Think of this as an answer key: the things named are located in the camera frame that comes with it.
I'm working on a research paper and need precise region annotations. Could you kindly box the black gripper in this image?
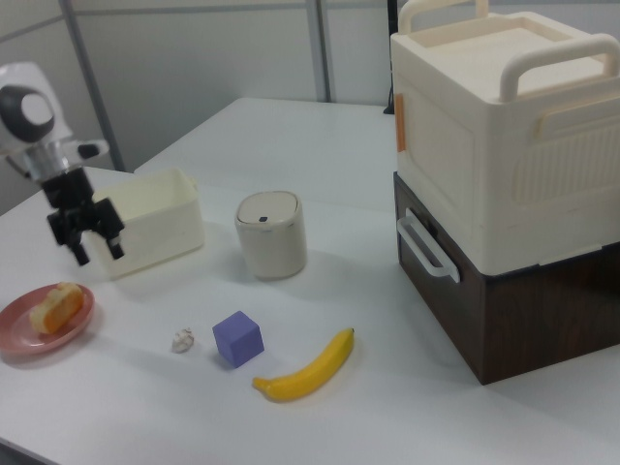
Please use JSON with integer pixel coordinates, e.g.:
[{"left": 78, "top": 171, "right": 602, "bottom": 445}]
[{"left": 42, "top": 167, "right": 127, "bottom": 266}]

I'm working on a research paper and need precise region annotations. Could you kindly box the yellow orange bread slice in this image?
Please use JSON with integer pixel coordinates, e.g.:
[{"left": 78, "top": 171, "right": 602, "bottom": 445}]
[{"left": 29, "top": 283, "right": 84, "bottom": 335}]

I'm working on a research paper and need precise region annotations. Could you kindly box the cream plastic bin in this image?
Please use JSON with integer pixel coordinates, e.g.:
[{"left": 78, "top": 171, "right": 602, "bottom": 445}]
[{"left": 90, "top": 167, "right": 204, "bottom": 281}]

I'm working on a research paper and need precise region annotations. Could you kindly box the pink plate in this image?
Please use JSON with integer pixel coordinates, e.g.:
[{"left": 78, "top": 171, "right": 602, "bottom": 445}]
[{"left": 0, "top": 284, "right": 96, "bottom": 357}]

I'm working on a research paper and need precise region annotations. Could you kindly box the small white crumpled ball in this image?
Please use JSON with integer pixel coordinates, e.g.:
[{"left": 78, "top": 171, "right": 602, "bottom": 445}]
[{"left": 170, "top": 327, "right": 196, "bottom": 354}]

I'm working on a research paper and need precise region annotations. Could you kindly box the small beige trash can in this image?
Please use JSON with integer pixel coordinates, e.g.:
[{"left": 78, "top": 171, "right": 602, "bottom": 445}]
[{"left": 234, "top": 191, "right": 308, "bottom": 280}]

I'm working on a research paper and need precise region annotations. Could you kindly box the purple cube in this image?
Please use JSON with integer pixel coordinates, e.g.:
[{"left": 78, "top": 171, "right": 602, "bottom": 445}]
[{"left": 211, "top": 310, "right": 265, "bottom": 370}]

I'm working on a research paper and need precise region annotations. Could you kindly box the yellow banana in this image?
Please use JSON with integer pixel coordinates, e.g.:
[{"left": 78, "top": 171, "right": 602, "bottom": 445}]
[{"left": 252, "top": 327, "right": 356, "bottom": 403}]

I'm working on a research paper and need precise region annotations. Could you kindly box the orange tape strip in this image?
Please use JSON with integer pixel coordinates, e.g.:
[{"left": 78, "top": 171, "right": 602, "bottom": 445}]
[{"left": 394, "top": 95, "right": 407, "bottom": 152}]

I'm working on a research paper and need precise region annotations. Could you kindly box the cream plastic crate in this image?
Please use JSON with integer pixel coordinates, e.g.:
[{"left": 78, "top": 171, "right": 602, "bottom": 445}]
[{"left": 389, "top": 0, "right": 620, "bottom": 266}]

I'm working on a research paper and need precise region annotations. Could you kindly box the dark brown wooden drawer box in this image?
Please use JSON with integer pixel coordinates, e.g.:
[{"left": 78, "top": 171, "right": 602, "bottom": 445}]
[{"left": 392, "top": 171, "right": 620, "bottom": 387}]

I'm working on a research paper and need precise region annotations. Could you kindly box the white drawer handle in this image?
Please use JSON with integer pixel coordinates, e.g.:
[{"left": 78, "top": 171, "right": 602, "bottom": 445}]
[{"left": 396, "top": 207, "right": 461, "bottom": 283}]

